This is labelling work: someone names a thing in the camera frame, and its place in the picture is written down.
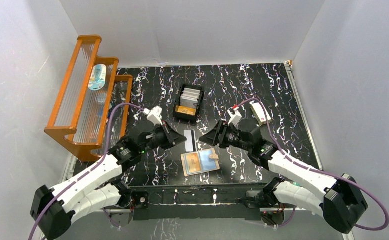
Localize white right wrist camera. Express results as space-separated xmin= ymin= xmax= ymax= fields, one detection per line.
xmin=227 ymin=107 xmax=242 ymax=126

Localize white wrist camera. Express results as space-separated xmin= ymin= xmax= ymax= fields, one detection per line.
xmin=146 ymin=106 xmax=163 ymax=126
xmin=227 ymin=107 xmax=242 ymax=126

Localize stack of white cards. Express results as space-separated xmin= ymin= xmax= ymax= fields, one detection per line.
xmin=181 ymin=87 xmax=201 ymax=103

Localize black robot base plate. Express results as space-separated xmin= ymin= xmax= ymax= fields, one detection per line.
xmin=101 ymin=185 xmax=296 ymax=222

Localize tan blue card holder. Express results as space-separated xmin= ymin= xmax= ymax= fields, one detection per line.
xmin=181 ymin=148 xmax=220 ymax=177

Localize blue items on rack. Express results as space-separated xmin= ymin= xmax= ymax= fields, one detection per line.
xmin=96 ymin=93 xmax=115 ymax=121

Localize orange wooden tiered rack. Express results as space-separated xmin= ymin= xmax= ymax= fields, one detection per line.
xmin=44 ymin=35 xmax=134 ymax=162

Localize white cardboard box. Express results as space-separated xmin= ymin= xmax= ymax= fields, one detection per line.
xmin=250 ymin=101 xmax=272 ymax=126

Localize aluminium frame rail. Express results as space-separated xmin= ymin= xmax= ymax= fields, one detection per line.
xmin=42 ymin=187 xmax=356 ymax=240

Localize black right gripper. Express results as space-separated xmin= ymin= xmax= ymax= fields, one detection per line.
xmin=199 ymin=119 xmax=251 ymax=152

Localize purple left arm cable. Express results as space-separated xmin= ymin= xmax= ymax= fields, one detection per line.
xmin=28 ymin=102 xmax=149 ymax=240

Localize blue white blister pack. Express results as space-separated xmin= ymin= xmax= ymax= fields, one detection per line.
xmin=88 ymin=64 xmax=107 ymax=91

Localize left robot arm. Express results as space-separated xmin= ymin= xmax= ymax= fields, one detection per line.
xmin=30 ymin=121 xmax=187 ymax=240

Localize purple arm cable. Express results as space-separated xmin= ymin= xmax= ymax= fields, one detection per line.
xmin=28 ymin=102 xmax=149 ymax=240
xmin=234 ymin=97 xmax=389 ymax=232

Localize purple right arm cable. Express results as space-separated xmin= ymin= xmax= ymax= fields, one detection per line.
xmin=234 ymin=97 xmax=389 ymax=232

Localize white magnetic stripe card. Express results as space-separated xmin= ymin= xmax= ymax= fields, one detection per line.
xmin=183 ymin=130 xmax=197 ymax=153

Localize black plastic card bin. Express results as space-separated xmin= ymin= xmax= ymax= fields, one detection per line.
xmin=172 ymin=84 xmax=205 ymax=123

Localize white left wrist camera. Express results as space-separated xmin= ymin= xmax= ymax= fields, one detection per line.
xmin=146 ymin=106 xmax=163 ymax=126

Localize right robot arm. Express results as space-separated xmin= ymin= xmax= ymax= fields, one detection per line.
xmin=199 ymin=120 xmax=368 ymax=234

